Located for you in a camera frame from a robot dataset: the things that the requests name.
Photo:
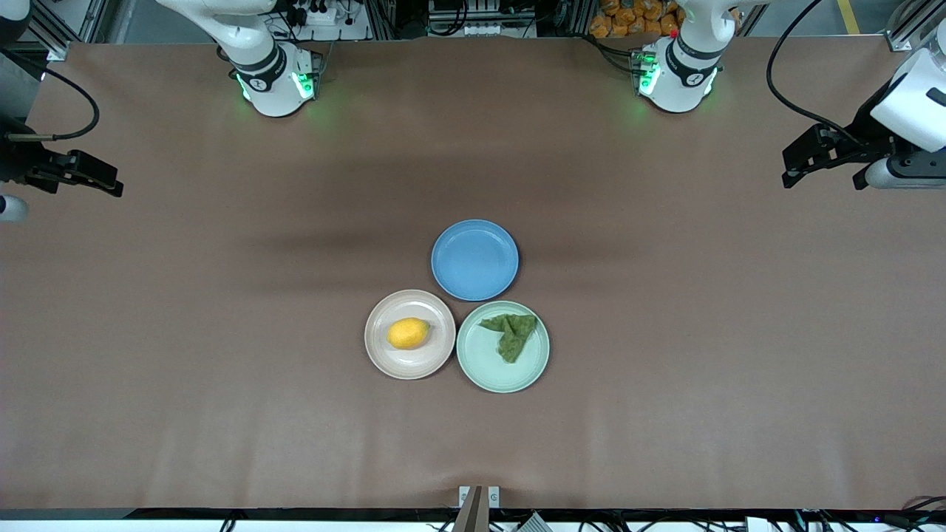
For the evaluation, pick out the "white power strip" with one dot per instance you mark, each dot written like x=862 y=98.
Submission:
x=325 y=15

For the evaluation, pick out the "beige round plate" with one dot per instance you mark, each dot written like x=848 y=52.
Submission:
x=410 y=362

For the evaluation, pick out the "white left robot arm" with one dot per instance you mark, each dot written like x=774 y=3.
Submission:
x=676 y=77

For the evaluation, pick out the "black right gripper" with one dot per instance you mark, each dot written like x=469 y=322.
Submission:
x=16 y=161

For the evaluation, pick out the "metal mount bracket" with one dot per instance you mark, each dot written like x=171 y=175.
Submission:
x=478 y=506

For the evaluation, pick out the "green lettuce leaf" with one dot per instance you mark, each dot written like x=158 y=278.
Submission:
x=510 y=334

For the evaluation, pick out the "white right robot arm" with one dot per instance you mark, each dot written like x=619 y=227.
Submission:
x=270 y=81

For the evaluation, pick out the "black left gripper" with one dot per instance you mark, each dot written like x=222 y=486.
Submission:
x=865 y=134

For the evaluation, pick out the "aluminium frame profile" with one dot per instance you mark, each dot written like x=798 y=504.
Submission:
x=63 y=29
x=905 y=29

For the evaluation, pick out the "silver ribbed metal part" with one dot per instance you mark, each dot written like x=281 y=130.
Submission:
x=532 y=523

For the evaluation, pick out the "yellow lemon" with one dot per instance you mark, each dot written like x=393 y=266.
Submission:
x=409 y=333

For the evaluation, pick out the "pile of orange packets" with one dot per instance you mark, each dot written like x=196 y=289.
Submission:
x=628 y=18

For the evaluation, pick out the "blue round plate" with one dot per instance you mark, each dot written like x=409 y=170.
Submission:
x=474 y=260

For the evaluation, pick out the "mint green round plate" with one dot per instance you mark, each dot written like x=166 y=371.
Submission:
x=495 y=366

